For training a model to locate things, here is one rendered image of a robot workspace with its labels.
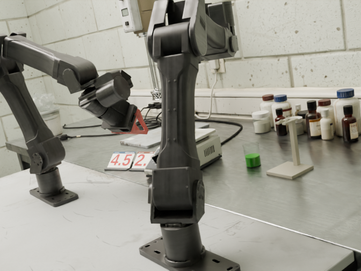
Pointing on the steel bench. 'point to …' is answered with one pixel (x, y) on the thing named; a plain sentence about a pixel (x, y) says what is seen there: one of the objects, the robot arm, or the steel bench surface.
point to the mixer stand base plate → (152, 137)
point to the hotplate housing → (203, 151)
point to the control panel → (152, 163)
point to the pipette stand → (286, 169)
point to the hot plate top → (203, 133)
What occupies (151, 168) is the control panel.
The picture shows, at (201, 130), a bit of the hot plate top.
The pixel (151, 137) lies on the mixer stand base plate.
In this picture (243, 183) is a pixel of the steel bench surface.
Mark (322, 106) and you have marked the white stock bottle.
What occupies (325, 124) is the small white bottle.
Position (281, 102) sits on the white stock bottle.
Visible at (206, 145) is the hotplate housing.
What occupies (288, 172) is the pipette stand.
